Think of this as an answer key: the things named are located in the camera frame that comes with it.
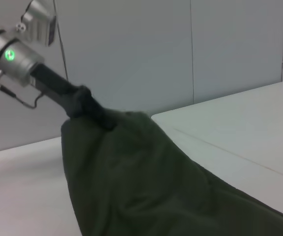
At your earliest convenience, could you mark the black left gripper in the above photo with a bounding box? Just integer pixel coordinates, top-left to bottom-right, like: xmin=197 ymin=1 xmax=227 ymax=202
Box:
xmin=30 ymin=62 xmax=117 ymax=131

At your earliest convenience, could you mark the dark green shirt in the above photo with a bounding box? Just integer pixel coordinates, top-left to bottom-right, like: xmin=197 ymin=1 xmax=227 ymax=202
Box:
xmin=60 ymin=110 xmax=283 ymax=236

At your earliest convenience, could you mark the black gripper cable with plug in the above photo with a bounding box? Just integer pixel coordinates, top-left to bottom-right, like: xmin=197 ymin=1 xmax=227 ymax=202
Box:
xmin=0 ymin=70 xmax=45 ymax=109

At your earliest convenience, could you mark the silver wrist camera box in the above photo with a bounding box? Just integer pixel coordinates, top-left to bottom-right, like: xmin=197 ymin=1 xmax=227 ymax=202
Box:
xmin=15 ymin=0 xmax=58 ymax=47

